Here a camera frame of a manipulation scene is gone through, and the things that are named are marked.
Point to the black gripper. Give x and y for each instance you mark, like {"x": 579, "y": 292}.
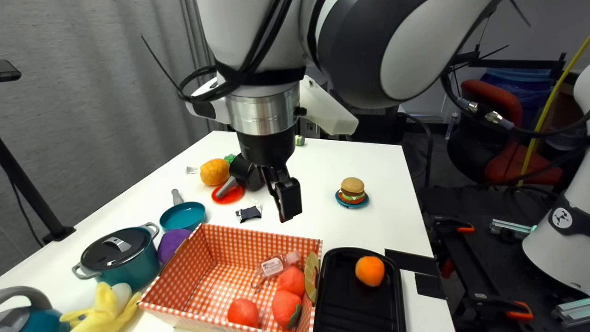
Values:
{"x": 268, "y": 149}

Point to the clear plastic toy object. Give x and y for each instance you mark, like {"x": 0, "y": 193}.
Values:
{"x": 271, "y": 267}

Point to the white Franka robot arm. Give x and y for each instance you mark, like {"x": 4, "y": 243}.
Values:
{"x": 369, "y": 49}

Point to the red checkered carton box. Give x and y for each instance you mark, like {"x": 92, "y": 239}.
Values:
{"x": 214, "y": 270}

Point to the purple toy object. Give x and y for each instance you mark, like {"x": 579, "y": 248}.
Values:
{"x": 172, "y": 243}

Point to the black toy pot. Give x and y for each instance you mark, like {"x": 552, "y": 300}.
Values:
{"x": 244, "y": 171}

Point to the small black packet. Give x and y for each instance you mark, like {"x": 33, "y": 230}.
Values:
{"x": 247, "y": 213}

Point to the red toy plate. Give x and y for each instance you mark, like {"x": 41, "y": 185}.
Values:
{"x": 229, "y": 197}

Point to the green toy piece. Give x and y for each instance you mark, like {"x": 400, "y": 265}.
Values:
{"x": 229, "y": 160}

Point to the small teal plate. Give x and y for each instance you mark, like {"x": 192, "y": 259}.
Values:
{"x": 340, "y": 198}

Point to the large orange toy fruit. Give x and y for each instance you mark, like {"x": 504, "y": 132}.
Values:
{"x": 214, "y": 173}

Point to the toy hamburger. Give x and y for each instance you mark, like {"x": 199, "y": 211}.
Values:
{"x": 352, "y": 189}

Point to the red toy food piece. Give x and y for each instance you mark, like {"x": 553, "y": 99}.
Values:
{"x": 286, "y": 305}
{"x": 292, "y": 281}

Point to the brown toy bread slice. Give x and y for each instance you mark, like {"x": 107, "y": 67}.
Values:
{"x": 312, "y": 278}

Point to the teal toy pan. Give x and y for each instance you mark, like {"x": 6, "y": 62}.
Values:
{"x": 183, "y": 217}

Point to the small orange toy fruit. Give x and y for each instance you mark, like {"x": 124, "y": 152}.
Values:
{"x": 369, "y": 272}

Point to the round red toy tomato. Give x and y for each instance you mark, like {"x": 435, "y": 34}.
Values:
{"x": 244, "y": 313}

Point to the black plastic tray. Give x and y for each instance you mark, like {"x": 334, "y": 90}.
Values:
{"x": 343, "y": 302}

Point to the teal pot with black lid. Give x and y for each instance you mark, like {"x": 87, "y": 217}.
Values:
{"x": 120, "y": 256}

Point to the white soft lump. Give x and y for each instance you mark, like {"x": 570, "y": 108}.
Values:
{"x": 120, "y": 292}

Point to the yellow banana toy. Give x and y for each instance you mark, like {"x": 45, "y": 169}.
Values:
{"x": 102, "y": 311}

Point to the red office chair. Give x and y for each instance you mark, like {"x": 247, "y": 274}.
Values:
{"x": 491, "y": 123}

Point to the teal clamp bar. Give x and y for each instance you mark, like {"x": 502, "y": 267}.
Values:
{"x": 572, "y": 307}
{"x": 509, "y": 228}

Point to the black tripod leg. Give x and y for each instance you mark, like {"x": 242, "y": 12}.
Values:
{"x": 30, "y": 197}

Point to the blue fabric chair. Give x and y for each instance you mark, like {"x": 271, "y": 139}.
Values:
{"x": 522, "y": 84}

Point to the teal toy kettle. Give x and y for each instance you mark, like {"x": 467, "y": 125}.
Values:
{"x": 24, "y": 316}

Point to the black stand platform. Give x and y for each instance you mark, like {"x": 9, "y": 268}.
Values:
{"x": 8, "y": 71}

